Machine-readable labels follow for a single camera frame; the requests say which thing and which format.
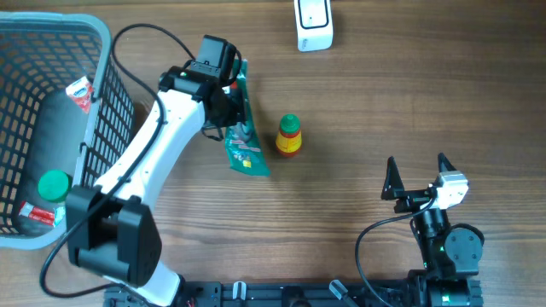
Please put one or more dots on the red sachet pack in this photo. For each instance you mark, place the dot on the red sachet pack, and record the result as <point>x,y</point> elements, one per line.
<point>37,214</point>

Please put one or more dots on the red white tissue packet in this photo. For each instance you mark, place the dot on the red white tissue packet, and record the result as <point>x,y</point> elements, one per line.
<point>80,92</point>

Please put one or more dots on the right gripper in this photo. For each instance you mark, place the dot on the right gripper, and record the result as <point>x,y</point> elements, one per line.
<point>393,189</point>

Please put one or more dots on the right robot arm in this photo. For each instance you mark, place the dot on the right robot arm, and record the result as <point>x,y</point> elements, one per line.
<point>450,252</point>

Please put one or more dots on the mint green wipes packet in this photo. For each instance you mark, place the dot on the mint green wipes packet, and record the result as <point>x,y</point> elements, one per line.
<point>59,215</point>

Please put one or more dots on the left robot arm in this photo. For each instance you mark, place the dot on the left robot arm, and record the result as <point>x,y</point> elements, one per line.
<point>110,226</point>

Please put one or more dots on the sriracha bottle green cap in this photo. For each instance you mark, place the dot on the sriracha bottle green cap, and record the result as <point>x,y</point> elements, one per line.
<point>289,136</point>

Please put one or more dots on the white barcode scanner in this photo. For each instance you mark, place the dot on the white barcode scanner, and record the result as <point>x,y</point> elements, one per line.
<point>314,24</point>

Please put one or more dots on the grey plastic mesh basket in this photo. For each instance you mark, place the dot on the grey plastic mesh basket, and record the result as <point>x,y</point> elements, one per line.
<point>42,129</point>

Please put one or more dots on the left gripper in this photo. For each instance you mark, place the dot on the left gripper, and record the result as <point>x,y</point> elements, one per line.
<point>240,112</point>

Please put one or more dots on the green 3M gloves packet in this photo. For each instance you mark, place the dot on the green 3M gloves packet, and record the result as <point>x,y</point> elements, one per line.
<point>242,144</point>

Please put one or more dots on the green lid jar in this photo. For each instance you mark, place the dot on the green lid jar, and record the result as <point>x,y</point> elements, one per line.
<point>54,186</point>

